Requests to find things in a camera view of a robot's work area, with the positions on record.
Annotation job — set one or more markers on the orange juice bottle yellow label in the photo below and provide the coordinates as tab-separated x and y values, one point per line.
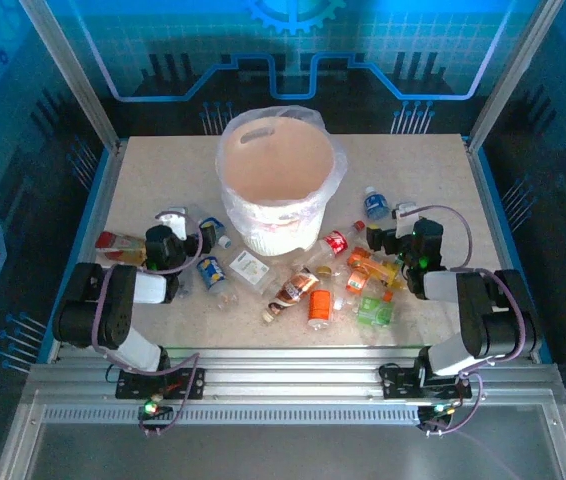
370	265

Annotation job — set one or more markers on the clear bottle blue cap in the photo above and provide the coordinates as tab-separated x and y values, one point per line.
210	274

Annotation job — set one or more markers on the red label cola bottle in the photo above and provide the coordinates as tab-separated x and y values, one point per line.
334	244

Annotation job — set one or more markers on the red yellow label bottle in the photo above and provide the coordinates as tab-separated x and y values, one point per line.
118	245

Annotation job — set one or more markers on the clear square container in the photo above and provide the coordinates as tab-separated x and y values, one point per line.
249	267

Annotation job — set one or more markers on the orange label clear bottle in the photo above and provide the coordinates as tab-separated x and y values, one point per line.
320	305

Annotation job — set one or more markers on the brown label bottle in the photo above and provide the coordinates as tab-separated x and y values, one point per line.
293	290

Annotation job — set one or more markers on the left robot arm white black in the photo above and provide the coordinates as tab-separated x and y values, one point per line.
113	310

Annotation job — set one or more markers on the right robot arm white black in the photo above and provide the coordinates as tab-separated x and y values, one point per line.
478	310

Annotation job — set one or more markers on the white ribbed plastic bin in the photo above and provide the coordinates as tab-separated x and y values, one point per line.
283	240

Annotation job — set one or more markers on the small orange label bottle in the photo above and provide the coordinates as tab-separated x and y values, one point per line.
357	282

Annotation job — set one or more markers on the gold bottle cap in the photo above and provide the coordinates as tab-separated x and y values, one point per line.
326	272

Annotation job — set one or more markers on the green label bottle orange cap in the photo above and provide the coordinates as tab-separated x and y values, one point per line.
375	311

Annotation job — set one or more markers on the small clear bottle white cap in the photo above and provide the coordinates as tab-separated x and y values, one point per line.
339	302

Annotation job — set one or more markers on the small circuit board with LEDs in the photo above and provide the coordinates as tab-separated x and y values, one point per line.
438	409
152	408

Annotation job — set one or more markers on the grey metal bench panel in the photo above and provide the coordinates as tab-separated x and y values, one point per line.
288	455

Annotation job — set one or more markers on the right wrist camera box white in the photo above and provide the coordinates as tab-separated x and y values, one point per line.
405	220

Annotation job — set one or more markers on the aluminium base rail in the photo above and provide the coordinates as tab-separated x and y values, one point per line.
288	370

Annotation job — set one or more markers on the aluminium frame post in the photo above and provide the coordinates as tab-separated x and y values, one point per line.
512	75
74	75

